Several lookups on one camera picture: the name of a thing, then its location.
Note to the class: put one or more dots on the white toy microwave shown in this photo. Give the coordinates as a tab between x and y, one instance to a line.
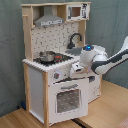
77	11

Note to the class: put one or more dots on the left red stove knob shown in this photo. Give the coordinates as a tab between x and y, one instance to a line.
56	75

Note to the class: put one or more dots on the white cabinet door with dispenser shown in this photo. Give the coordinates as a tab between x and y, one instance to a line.
94	87

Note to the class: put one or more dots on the black toy stovetop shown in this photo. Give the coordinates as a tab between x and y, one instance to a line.
59	58

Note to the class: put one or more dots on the white oven door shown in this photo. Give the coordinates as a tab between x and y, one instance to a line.
68	100

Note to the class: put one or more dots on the grey range hood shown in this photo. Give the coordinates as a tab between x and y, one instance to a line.
48	18

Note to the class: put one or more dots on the black toy faucet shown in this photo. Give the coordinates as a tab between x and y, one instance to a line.
72	41

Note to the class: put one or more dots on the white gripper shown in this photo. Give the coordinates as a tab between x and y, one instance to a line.
76	68

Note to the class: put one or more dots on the grey toy sink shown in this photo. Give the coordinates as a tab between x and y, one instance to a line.
76	51

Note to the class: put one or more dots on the silver toy pot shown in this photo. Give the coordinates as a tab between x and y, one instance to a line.
47	56

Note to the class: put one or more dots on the wooden toy kitchen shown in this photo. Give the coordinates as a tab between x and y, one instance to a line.
38	78

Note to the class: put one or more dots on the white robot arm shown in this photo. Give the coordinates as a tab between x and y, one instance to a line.
96	58

